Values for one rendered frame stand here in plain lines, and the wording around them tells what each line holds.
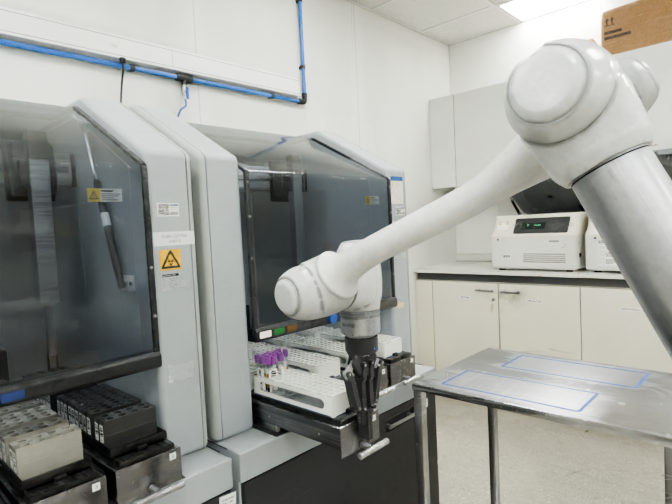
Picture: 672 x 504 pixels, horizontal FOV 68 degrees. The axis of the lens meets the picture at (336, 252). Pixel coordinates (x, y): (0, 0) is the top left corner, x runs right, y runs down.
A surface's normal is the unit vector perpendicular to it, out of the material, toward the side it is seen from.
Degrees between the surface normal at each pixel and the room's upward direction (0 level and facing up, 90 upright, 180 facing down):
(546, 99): 81
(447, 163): 90
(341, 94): 90
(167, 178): 90
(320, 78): 90
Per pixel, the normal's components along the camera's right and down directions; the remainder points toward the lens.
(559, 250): -0.71, 0.07
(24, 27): 0.73, 0.00
